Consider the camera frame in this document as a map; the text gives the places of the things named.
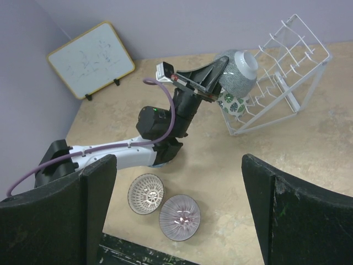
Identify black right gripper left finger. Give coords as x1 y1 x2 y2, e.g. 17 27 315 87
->
1 155 117 264

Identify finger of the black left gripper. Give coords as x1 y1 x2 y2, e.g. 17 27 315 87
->
176 56 229 89

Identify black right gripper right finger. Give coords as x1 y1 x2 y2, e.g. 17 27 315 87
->
242 154 352 264

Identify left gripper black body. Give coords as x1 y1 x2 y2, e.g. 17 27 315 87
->
175 73 221 102

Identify green leaf pattern bowl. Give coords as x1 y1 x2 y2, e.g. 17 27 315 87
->
217 92 250 118

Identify grey dotted red-rim bowl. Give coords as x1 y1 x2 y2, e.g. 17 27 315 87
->
214 49 259 98

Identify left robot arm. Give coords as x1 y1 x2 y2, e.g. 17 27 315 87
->
35 56 229 187

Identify blue floral pattern bowl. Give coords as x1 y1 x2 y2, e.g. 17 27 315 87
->
149 163 167 168

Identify brown wheel pattern bowl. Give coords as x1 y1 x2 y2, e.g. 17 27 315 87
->
127 173 165 215

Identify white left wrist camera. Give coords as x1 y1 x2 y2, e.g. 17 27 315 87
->
156 61 175 83

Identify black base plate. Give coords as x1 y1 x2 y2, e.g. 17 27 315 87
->
95 233 195 265

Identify white wire dish rack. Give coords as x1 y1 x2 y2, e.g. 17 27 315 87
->
222 14 332 136

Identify small whiteboard yellow frame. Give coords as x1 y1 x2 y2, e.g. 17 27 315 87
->
47 21 135 99

